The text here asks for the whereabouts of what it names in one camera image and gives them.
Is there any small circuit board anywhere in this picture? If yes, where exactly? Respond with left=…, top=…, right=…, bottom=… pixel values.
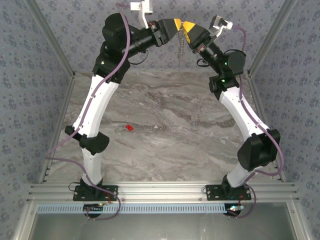
left=83, top=202, right=105, bottom=213
left=226, top=204, right=245, bottom=213

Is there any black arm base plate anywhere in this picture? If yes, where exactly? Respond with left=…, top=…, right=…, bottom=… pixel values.
left=72, top=184, right=119, bottom=202
left=205, top=184, right=252, bottom=201

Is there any long aluminium mounting rail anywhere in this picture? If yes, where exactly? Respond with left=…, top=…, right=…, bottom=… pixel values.
left=26, top=181, right=300, bottom=204

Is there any slanted aluminium corner post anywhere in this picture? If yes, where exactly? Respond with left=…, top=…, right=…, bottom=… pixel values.
left=24, top=0, right=77, bottom=77
left=246, top=0, right=299, bottom=77

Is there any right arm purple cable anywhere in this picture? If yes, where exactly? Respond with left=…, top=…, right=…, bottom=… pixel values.
left=232, top=24, right=285, bottom=220

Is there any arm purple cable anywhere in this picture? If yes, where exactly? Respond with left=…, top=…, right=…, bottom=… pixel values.
left=45, top=2, right=132, bottom=221
left=232, top=24, right=285, bottom=220

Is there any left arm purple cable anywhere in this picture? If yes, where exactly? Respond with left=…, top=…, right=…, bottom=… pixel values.
left=45, top=2, right=132, bottom=221

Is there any grey metal sheet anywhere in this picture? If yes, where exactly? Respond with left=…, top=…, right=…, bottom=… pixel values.
left=12, top=202, right=313, bottom=240

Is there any slotted pale cable duct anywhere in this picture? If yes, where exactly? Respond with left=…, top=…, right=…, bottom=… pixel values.
left=37, top=202, right=232, bottom=215

